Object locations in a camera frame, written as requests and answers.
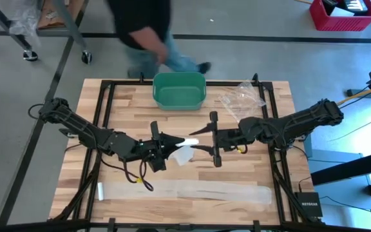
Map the red plastic crate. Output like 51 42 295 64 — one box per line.
309 0 371 32

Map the person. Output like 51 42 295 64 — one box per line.
106 0 213 79

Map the white gauze bandage roll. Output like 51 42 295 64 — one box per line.
167 137 200 167

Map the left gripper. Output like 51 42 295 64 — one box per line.
137 121 186 173

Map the black Netgear network switch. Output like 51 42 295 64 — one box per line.
294 191 324 218

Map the brown cardboard box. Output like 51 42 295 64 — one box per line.
37 0 86 30

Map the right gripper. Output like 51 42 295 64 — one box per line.
189 111 243 168

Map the long clear plastic bag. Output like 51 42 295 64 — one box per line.
97 179 273 206

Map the grey metal wheeled cart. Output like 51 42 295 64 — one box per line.
0 0 93 64

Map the black metal stand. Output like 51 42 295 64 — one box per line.
310 69 371 232

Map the black electronic device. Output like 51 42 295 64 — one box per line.
321 0 371 16

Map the green plastic basket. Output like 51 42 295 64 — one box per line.
152 72 207 112

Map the crumpled clear plastic wrap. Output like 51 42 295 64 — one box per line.
10 0 43 46

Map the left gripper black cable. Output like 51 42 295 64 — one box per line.
100 154 156 193

